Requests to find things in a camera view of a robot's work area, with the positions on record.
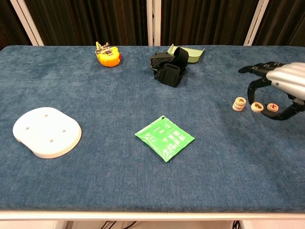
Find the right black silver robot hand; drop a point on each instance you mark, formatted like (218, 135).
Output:
(288, 78)

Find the red cross wooden chess piece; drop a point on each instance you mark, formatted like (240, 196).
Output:
(272, 107)

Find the dark pleated curtain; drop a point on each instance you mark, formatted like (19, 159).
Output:
(205, 21)
(7, 23)
(83, 21)
(286, 21)

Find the pale green dustpan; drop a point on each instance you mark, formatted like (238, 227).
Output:
(194, 56)

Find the green tea sachet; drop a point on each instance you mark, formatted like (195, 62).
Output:
(164, 140)

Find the orange toy with clip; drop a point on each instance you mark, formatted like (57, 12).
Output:
(109, 59)

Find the blue velvet table cloth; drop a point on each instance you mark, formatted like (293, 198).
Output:
(119, 179)

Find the white oval plastic plate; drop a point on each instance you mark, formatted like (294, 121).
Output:
(45, 133)

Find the white frame post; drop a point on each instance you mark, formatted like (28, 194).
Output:
(149, 23)
(257, 22)
(27, 22)

